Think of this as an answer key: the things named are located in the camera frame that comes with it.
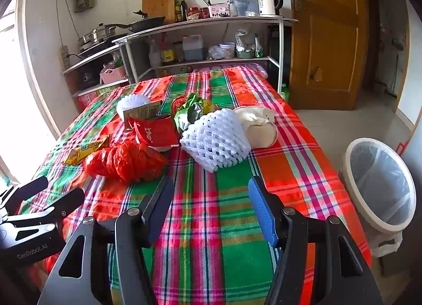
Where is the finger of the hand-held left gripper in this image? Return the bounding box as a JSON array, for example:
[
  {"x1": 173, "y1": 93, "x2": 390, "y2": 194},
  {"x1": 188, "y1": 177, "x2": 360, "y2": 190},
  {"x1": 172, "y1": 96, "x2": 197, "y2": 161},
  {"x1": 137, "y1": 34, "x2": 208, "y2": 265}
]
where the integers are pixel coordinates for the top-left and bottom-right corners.
[
  {"x1": 0, "y1": 176, "x2": 49, "y2": 216},
  {"x1": 5, "y1": 187, "x2": 86, "y2": 236}
]

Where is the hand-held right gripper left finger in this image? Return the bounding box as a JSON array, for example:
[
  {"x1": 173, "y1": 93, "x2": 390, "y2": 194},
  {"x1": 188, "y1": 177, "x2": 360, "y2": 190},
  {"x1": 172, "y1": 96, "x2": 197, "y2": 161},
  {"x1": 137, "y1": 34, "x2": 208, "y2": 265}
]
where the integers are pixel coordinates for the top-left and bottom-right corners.
[{"x1": 38, "y1": 176, "x2": 175, "y2": 305}]

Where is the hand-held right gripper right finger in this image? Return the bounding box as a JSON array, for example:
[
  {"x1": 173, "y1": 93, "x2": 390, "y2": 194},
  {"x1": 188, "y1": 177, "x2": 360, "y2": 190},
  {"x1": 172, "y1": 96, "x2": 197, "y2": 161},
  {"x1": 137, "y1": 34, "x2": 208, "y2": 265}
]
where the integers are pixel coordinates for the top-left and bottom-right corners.
[{"x1": 248, "y1": 176, "x2": 385, "y2": 305}]

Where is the yellow snack wrapper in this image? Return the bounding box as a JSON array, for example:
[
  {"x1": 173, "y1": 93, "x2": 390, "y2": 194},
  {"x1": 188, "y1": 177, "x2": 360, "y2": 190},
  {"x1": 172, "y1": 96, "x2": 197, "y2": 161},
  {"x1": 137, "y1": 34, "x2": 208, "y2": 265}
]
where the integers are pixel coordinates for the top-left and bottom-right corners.
[{"x1": 62, "y1": 135, "x2": 110, "y2": 165}]

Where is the red plastic bag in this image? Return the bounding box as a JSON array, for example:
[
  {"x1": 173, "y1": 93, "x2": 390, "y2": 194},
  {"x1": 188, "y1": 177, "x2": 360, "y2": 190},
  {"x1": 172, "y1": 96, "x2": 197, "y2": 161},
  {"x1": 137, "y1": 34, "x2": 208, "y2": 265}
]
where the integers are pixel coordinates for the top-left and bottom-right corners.
[{"x1": 83, "y1": 142, "x2": 169, "y2": 183}]

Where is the beige round paper bowl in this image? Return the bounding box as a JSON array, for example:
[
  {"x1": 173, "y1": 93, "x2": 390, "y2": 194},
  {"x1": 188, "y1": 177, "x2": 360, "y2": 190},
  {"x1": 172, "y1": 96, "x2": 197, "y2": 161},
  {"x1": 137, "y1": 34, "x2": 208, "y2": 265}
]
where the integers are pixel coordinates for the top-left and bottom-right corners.
[{"x1": 246, "y1": 122, "x2": 278, "y2": 149}]

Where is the red noodle cup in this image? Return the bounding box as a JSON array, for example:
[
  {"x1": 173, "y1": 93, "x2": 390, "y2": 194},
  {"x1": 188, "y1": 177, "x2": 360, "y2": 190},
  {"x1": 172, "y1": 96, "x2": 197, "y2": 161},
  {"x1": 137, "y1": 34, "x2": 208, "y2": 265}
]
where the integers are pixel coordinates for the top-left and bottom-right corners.
[{"x1": 127, "y1": 116, "x2": 180, "y2": 152}]

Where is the large white foam fruit net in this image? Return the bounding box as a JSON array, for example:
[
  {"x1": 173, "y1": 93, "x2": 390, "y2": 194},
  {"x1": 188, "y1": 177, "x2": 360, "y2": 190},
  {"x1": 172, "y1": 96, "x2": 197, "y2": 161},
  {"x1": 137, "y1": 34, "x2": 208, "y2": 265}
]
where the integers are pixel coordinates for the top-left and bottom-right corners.
[{"x1": 180, "y1": 108, "x2": 252, "y2": 173}]

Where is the brown paper packet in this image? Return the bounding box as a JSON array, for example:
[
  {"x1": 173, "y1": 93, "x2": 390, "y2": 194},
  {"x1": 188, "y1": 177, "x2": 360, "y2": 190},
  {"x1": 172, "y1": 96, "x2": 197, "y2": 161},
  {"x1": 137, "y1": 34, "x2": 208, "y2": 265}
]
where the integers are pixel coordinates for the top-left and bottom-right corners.
[{"x1": 123, "y1": 101, "x2": 162, "y2": 130}]

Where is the white round waste bin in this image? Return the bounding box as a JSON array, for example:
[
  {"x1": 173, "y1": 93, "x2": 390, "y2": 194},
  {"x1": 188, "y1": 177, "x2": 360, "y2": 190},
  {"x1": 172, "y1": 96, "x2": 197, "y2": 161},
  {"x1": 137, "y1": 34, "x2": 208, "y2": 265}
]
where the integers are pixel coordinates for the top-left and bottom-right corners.
[{"x1": 339, "y1": 138, "x2": 416, "y2": 235}]

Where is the green snack bag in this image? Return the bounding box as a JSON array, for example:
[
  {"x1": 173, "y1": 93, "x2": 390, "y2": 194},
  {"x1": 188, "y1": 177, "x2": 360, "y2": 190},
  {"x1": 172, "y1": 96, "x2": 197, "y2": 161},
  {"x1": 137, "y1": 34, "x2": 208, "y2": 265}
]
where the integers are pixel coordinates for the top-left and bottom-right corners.
[{"x1": 174, "y1": 93, "x2": 218, "y2": 133}]

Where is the red-labelled plastic cup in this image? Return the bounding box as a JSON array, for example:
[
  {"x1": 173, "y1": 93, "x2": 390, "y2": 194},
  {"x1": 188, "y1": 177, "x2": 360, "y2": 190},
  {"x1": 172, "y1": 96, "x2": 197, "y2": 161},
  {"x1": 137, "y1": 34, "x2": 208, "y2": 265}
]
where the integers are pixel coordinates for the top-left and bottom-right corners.
[{"x1": 171, "y1": 97, "x2": 189, "y2": 115}]

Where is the white trash bin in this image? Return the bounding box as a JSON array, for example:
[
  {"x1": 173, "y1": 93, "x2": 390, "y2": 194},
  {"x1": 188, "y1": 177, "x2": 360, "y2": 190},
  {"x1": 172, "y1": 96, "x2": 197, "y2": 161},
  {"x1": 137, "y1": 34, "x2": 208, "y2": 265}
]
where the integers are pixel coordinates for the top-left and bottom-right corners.
[{"x1": 348, "y1": 142, "x2": 413, "y2": 258}]

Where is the red green plaid blanket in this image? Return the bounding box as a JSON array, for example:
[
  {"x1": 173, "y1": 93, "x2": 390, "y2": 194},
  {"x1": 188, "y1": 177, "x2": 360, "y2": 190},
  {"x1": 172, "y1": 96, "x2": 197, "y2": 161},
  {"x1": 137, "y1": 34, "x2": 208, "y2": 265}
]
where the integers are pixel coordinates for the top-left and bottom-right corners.
[{"x1": 16, "y1": 66, "x2": 373, "y2": 305}]

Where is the pink printed carton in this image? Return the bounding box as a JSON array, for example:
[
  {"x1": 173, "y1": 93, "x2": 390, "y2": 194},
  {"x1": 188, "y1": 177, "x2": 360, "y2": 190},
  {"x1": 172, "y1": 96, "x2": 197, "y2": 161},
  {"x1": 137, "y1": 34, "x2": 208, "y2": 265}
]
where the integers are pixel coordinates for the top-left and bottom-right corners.
[{"x1": 76, "y1": 90, "x2": 99, "y2": 111}]

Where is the green white carton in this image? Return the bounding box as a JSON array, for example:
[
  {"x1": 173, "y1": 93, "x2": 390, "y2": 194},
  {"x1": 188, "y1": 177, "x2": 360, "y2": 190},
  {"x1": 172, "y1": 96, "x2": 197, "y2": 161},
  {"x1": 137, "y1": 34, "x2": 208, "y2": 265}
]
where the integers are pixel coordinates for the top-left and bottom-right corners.
[{"x1": 97, "y1": 82, "x2": 129, "y2": 96}]

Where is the black rice cooker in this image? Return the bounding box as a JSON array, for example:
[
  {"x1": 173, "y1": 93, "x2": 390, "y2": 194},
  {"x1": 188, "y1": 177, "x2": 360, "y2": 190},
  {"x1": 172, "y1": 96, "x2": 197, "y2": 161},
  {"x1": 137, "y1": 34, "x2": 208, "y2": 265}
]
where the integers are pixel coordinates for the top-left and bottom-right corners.
[{"x1": 76, "y1": 68, "x2": 101, "y2": 89}]

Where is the pink woven basket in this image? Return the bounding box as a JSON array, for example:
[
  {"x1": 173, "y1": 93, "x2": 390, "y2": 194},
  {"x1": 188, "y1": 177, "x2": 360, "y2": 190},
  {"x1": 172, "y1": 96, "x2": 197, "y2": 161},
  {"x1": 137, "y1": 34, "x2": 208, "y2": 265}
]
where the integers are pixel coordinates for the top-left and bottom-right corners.
[{"x1": 100, "y1": 64, "x2": 127, "y2": 84}]

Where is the white power strip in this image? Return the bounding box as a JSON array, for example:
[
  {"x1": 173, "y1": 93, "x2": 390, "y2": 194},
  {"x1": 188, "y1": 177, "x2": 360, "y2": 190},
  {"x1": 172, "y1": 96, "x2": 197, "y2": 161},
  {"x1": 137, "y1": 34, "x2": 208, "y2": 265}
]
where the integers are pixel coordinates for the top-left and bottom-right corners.
[{"x1": 60, "y1": 45, "x2": 70, "y2": 71}]

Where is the low white stove rack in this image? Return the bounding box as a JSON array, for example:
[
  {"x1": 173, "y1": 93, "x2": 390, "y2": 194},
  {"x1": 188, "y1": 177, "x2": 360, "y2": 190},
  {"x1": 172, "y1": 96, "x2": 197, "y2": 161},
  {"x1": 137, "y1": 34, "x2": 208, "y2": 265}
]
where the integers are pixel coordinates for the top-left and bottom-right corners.
[{"x1": 63, "y1": 43, "x2": 132, "y2": 111}]

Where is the lilac lidded storage box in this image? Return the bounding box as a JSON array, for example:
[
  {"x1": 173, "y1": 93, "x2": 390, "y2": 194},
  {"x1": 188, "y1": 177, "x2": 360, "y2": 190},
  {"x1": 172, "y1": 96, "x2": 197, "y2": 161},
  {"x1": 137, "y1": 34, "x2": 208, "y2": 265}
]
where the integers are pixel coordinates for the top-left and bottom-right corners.
[{"x1": 191, "y1": 64, "x2": 268, "y2": 78}]

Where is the red plastic stool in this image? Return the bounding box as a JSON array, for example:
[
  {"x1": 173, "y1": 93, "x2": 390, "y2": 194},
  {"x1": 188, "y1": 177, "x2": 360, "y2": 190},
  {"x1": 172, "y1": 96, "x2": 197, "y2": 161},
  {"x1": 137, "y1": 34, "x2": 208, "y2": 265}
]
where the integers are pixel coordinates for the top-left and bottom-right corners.
[{"x1": 396, "y1": 137, "x2": 413, "y2": 157}]

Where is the yellow label sauce bottle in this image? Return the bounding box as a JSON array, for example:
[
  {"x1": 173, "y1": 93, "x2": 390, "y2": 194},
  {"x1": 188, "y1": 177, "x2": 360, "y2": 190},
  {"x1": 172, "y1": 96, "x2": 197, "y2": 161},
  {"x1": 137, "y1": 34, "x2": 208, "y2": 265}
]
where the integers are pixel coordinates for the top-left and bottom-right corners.
[{"x1": 160, "y1": 33, "x2": 175, "y2": 63}]

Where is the clear white plastic bottle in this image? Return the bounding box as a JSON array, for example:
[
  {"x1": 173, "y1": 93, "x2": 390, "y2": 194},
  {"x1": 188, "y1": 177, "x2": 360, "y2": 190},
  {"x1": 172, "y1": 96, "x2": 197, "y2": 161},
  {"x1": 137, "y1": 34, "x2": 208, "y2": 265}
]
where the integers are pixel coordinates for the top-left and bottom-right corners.
[{"x1": 148, "y1": 39, "x2": 162, "y2": 68}]

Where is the black induction cooker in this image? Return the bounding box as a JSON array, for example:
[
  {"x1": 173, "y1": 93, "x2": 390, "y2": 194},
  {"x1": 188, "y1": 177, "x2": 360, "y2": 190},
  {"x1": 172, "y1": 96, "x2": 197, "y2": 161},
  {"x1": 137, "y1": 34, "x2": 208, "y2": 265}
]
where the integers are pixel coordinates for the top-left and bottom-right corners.
[{"x1": 77, "y1": 33, "x2": 129, "y2": 58}]

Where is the plastic jug with dark liquid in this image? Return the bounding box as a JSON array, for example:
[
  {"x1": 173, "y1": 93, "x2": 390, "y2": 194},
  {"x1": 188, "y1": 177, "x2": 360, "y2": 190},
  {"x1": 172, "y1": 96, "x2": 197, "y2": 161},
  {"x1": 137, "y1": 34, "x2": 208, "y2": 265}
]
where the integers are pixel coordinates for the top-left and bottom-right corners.
[{"x1": 182, "y1": 35, "x2": 204, "y2": 61}]

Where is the clear crumpled plastic bag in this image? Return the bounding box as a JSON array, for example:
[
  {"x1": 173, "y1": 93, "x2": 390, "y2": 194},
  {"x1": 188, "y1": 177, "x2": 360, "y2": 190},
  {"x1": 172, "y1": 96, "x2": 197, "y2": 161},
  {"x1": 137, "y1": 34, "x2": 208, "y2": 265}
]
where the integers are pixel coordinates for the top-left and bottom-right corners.
[{"x1": 207, "y1": 45, "x2": 225, "y2": 61}]

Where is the white lidded tub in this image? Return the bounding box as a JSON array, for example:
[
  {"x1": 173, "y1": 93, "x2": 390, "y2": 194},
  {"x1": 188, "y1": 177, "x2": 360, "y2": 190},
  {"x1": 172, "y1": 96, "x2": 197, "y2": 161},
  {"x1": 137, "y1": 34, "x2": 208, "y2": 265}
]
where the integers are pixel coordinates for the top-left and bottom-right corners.
[{"x1": 219, "y1": 42, "x2": 236, "y2": 59}]

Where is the steel steamer pot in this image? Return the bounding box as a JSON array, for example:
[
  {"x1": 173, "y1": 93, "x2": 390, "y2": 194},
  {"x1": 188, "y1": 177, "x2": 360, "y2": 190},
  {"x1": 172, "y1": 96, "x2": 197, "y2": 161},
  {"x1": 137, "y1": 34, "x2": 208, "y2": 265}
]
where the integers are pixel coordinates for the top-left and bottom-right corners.
[{"x1": 78, "y1": 23, "x2": 117, "y2": 46}]

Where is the black frying pan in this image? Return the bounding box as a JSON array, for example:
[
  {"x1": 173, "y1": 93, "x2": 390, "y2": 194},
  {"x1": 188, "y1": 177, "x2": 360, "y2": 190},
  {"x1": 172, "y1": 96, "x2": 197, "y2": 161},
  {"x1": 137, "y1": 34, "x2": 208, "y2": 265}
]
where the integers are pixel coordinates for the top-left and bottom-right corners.
[{"x1": 105, "y1": 10, "x2": 166, "y2": 33}]

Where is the long white metal shelf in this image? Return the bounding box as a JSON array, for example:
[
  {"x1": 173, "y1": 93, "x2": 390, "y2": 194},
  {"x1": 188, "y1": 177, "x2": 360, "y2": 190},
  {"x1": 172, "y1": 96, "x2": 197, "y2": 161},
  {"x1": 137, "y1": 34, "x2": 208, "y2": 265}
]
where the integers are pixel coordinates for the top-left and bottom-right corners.
[{"x1": 112, "y1": 16, "x2": 299, "y2": 94}]

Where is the wooden door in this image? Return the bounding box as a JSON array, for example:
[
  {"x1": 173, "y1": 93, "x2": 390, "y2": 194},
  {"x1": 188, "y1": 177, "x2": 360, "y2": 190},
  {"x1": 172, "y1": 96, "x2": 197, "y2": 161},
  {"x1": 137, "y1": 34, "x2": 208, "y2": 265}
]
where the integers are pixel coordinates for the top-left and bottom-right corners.
[{"x1": 285, "y1": 0, "x2": 368, "y2": 111}]

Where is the pink utensil box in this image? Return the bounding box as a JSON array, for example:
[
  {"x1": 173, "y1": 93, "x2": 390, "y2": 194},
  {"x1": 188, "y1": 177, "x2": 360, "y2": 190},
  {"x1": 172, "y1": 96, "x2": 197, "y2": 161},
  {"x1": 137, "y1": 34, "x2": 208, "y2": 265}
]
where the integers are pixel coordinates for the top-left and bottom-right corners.
[{"x1": 208, "y1": 2, "x2": 230, "y2": 18}]

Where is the clear plastic storage container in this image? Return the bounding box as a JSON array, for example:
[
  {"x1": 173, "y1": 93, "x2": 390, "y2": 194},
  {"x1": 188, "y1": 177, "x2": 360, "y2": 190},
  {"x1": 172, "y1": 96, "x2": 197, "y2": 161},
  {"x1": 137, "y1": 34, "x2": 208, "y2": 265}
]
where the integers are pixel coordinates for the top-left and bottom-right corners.
[{"x1": 228, "y1": 0, "x2": 261, "y2": 17}]

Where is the wooden cutting board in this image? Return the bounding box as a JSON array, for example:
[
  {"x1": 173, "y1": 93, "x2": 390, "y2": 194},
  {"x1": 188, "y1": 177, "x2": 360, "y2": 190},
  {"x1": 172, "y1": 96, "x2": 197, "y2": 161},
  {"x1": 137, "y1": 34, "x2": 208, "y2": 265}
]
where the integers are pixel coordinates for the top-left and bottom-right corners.
[{"x1": 142, "y1": 0, "x2": 177, "y2": 25}]

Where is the window frame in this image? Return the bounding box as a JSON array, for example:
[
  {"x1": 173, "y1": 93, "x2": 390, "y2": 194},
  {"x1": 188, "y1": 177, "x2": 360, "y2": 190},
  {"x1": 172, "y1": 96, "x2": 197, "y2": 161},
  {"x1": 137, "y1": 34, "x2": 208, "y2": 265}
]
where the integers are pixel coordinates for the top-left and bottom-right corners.
[{"x1": 0, "y1": 0, "x2": 63, "y2": 187}]

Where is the black power cable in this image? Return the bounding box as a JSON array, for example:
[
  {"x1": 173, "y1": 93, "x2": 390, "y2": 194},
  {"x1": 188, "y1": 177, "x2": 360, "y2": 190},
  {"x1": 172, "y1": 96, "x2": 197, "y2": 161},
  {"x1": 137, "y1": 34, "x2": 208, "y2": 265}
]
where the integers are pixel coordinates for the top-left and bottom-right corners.
[{"x1": 55, "y1": 0, "x2": 80, "y2": 48}]

